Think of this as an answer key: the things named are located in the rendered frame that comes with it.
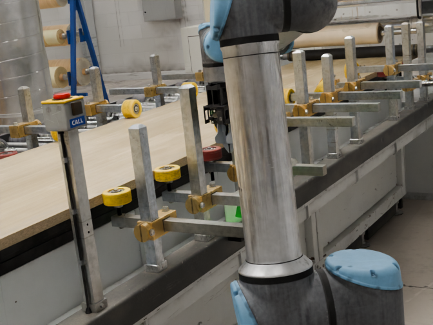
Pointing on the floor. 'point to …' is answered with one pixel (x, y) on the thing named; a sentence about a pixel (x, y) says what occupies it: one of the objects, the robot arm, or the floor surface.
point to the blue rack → (75, 47)
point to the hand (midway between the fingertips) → (230, 147)
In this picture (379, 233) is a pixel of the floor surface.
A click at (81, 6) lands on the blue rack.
